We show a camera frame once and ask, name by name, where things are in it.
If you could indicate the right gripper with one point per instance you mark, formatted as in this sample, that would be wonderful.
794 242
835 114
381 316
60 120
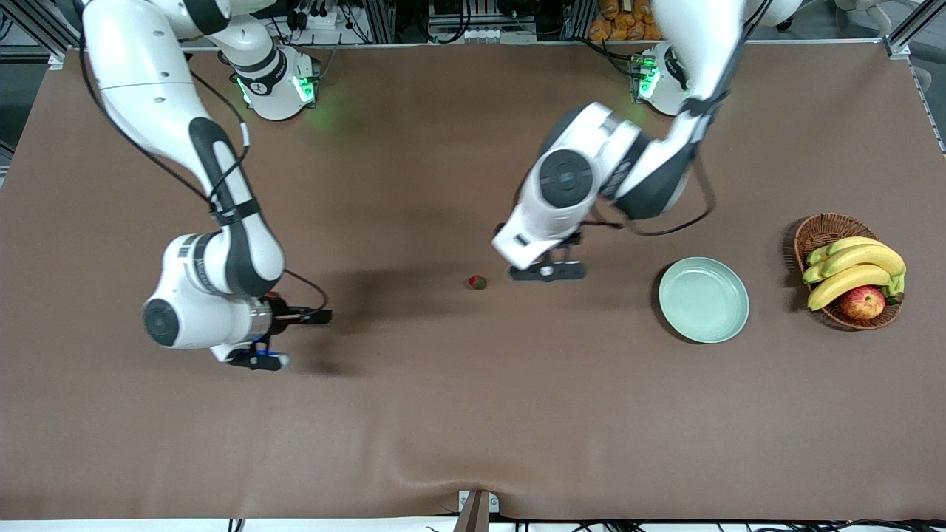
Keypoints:
283 315

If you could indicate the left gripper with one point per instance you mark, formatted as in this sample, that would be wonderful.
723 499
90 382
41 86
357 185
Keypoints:
573 239

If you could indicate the red strawberry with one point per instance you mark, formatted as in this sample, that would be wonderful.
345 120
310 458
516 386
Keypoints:
477 282

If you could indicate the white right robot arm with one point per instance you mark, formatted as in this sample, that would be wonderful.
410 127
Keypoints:
148 74

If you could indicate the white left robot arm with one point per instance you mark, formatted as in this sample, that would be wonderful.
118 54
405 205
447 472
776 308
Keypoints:
702 44

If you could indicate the light green round plate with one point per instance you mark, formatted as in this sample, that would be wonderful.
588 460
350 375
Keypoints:
702 299

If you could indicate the brown table cover cloth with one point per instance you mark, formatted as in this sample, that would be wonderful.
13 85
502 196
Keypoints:
473 414

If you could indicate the white terminal block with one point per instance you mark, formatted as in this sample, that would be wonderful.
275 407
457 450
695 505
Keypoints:
488 35

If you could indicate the orange snack pile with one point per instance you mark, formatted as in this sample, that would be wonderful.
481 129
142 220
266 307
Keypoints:
621 22

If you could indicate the yellow banana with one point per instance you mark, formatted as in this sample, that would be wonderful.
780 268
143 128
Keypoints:
850 242
842 284
817 256
813 273
865 257

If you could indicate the brown wicker basket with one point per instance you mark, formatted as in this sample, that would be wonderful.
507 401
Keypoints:
820 229

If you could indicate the red yellow apple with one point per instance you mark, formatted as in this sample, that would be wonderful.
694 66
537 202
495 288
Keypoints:
862 303

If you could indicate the white power strip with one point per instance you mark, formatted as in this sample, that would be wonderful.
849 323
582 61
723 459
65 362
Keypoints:
321 21

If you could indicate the camera stand post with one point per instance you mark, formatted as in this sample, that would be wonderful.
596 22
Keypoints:
474 517

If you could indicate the aluminium frame post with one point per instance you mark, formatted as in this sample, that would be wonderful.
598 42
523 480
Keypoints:
582 18
380 18

